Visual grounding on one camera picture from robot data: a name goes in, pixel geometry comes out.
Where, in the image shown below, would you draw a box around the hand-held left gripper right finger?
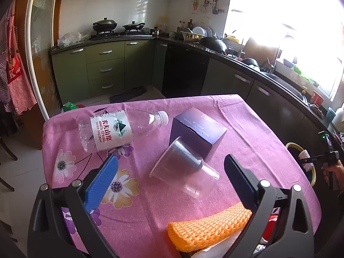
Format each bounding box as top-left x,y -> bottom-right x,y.
224,154 -> 315,258

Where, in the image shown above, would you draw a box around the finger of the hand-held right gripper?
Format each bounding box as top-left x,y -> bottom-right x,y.
300,154 -> 326,167

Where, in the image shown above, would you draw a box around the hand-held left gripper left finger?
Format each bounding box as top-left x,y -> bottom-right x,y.
27,154 -> 120,258

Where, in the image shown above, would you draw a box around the dark bin with yellow rim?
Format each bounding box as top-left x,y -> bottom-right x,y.
285,142 -> 318,187

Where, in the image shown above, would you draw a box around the clear plastic water bottle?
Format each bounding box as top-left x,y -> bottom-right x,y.
78,109 -> 169,152

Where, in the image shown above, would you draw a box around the person's right hand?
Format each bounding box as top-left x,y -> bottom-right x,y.
321,160 -> 344,186

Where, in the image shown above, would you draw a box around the clear plastic cup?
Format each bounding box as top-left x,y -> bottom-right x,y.
182,164 -> 220,200

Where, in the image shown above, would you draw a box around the white plastic jug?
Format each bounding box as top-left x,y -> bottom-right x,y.
332,107 -> 344,133

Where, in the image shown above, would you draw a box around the teal plastic pitcher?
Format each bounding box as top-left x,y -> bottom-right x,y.
326,107 -> 336,126

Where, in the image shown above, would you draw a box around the dark rag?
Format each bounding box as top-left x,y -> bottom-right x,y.
308,103 -> 324,119

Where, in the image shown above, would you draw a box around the pink floral tablecloth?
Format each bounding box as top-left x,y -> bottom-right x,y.
41,94 -> 321,258

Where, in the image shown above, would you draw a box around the orange foam net sleeve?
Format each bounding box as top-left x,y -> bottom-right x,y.
167,202 -> 253,253

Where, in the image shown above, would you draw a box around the purple cardboard box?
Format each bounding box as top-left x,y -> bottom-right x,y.
169,107 -> 228,160

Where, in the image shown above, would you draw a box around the grey tinted plastic cup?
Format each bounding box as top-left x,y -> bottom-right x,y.
150,137 -> 205,180

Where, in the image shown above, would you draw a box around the green base cabinet under sink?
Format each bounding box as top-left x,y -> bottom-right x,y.
200,56 -> 327,154

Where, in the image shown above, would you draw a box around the steel kitchen sink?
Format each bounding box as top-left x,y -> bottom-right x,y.
258,70 -> 308,105

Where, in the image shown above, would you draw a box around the green plastic bag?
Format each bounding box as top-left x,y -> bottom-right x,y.
62,101 -> 80,113

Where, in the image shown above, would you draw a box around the dark floor mat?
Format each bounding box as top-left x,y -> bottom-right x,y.
109,86 -> 147,103

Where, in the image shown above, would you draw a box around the green cabinet drawer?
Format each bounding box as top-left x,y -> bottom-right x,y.
88,76 -> 127,98
86,58 -> 126,81
85,43 -> 126,65

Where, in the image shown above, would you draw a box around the steel kitchen faucet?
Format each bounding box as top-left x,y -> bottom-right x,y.
265,46 -> 281,75

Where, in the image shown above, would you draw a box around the green base cabinet with drawers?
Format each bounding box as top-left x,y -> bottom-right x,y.
51,38 -> 157,106

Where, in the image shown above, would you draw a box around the black pot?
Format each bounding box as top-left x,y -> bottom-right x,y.
242,58 -> 261,72

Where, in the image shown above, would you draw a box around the wooden cutting board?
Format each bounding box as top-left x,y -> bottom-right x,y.
244,36 -> 279,61

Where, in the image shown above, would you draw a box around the black built-in dishwasher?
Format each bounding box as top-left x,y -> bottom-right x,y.
161,44 -> 210,99

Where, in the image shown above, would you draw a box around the red checked apron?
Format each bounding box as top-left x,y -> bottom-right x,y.
0,0 -> 38,115

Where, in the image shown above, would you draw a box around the large black wok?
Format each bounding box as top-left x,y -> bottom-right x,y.
198,36 -> 228,53

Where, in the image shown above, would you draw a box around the crumpled clear plastic bag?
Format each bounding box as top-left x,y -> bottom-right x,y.
57,31 -> 92,48

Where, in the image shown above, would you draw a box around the gas stove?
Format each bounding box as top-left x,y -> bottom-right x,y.
90,29 -> 152,39

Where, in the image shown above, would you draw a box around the sliding glass door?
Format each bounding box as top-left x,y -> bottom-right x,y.
27,0 -> 63,119

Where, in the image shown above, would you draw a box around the dish rack with plates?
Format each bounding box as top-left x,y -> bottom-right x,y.
181,26 -> 216,41

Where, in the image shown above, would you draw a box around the kitchen window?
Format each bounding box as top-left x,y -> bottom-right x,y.
225,0 -> 344,98

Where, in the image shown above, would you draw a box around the black wok with lid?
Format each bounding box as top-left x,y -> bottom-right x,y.
93,17 -> 118,32

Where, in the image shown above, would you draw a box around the black frying pan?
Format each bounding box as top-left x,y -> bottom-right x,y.
122,21 -> 146,31

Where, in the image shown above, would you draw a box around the row of condiment bottles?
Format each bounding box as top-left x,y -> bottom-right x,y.
176,19 -> 194,33

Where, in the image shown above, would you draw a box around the hanging kitchen utensils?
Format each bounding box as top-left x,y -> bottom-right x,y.
192,0 -> 225,15

